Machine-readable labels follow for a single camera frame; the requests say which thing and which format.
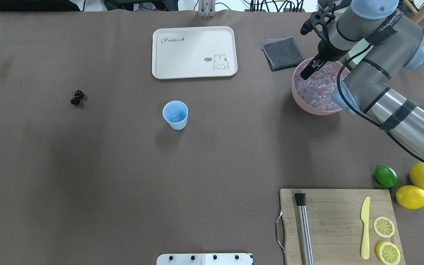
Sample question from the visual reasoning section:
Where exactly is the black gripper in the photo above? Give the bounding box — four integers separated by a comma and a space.
300, 10, 349, 80

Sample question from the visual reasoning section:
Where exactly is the dark cherry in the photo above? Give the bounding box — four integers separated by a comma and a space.
74, 89, 84, 99
70, 97, 81, 106

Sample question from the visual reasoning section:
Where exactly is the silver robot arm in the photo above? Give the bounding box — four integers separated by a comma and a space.
300, 0, 424, 162

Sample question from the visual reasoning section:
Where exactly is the pink bowl of ice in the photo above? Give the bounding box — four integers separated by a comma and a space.
291, 58, 343, 116

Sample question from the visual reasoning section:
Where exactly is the light blue plastic cup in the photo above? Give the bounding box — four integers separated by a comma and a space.
163, 100, 188, 130

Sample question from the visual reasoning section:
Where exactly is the dark grey folded cloth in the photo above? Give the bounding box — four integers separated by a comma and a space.
261, 36, 304, 71

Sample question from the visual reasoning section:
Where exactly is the green lime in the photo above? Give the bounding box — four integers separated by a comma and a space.
374, 165, 399, 188

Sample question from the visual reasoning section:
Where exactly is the cream rabbit tray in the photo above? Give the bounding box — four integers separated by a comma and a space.
151, 26, 238, 80

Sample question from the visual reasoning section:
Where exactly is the yellow plastic knife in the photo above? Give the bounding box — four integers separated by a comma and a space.
360, 196, 371, 259

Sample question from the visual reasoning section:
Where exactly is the wooden cutting board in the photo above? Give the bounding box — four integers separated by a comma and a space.
279, 188, 403, 265

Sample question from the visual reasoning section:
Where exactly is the yellow lemon near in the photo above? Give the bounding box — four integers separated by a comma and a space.
395, 185, 424, 209

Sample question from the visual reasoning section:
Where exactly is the lemon slice upper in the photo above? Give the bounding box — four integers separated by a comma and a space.
372, 216, 395, 238

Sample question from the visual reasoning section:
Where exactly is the lemon slice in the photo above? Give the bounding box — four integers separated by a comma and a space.
372, 216, 395, 238
375, 241, 402, 265

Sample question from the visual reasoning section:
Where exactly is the steel muddler black tip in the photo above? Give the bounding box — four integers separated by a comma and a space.
294, 193, 315, 265

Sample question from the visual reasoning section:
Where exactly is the lemon slice lower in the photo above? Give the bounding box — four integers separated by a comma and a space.
375, 241, 402, 265

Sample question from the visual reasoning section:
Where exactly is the aluminium frame post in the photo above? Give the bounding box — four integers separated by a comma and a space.
197, 0, 216, 17

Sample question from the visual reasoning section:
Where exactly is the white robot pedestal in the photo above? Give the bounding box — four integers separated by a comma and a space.
156, 253, 254, 265

